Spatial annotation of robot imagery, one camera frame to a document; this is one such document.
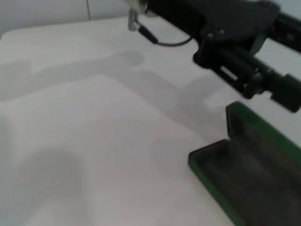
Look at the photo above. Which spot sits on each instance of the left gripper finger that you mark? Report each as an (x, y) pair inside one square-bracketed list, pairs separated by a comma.
[(289, 33), (282, 89)]

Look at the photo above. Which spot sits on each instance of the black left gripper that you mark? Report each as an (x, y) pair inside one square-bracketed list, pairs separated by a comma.
[(211, 16)]

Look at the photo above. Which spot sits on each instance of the green glasses case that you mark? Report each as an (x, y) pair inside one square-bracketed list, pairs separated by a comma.
[(247, 176)]

